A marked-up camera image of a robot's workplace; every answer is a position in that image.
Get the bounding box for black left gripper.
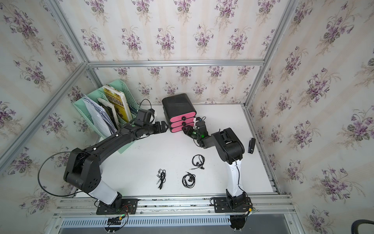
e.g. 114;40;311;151
142;120;169;136

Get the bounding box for yellow book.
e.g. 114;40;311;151
102;85;132;122

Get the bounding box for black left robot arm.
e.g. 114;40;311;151
63;121;168;210

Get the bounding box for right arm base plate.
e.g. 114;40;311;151
210;196;253;214

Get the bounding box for black earphones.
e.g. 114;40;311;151
182;173;196;189
191;154;205;170
157;169;166;190

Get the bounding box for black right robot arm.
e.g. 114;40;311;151
182;123;247;205

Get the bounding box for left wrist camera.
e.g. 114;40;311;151
135;108;155;123

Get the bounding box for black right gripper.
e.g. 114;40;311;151
180;124;201;140

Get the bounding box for black stapler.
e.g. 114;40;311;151
248;137;256;154

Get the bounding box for white paper stack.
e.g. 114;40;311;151
82;96;117;137

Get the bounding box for black drawer cabinet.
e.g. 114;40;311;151
162;94;196;129

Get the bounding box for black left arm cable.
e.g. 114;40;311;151
37;151;85;198

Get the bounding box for black white notebook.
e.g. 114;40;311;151
97;98;120;129

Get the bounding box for green desk organizer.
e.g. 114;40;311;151
73;79;139;139

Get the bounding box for aluminium front rail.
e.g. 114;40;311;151
46;194;304;234

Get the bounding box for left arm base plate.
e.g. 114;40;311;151
96;199;139;215

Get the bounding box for pink bottom drawer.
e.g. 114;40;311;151
170;125;184;133

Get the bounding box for pink top drawer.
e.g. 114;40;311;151
170;112;196;123

